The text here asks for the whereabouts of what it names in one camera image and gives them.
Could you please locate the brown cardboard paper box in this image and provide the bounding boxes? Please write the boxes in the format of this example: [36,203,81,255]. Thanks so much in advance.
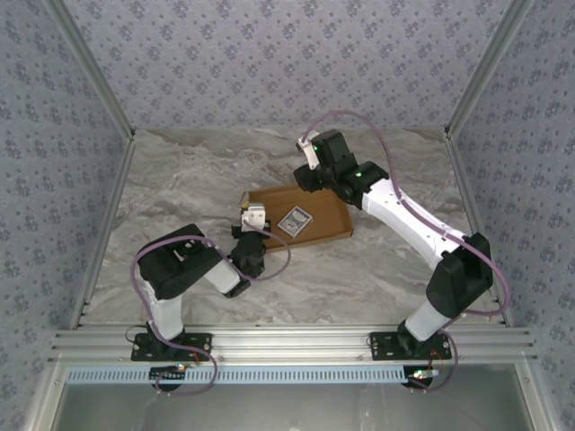
[240,180,356,251]

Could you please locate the small black controller board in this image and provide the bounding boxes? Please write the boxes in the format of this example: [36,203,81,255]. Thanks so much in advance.
[149,365,189,382]
[402,367,440,392]

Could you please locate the grey metal panel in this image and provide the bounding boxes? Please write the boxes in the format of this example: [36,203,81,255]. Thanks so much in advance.
[57,384,535,431]

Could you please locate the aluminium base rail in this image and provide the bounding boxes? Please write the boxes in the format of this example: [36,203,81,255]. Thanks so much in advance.
[49,326,539,365]

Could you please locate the aluminium table side rail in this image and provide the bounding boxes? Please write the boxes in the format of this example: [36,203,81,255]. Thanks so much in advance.
[443,132,516,328]
[66,132,138,331]

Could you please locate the slotted grey cable duct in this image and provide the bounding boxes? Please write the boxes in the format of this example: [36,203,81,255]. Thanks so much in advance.
[66,364,444,386]

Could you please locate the aluminium frame post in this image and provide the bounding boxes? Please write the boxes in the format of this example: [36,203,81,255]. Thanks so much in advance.
[44,0,137,141]
[443,0,539,141]

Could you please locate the aluminium lower frame bar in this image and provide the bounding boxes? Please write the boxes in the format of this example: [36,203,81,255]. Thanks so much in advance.
[511,363,556,431]
[24,363,68,431]

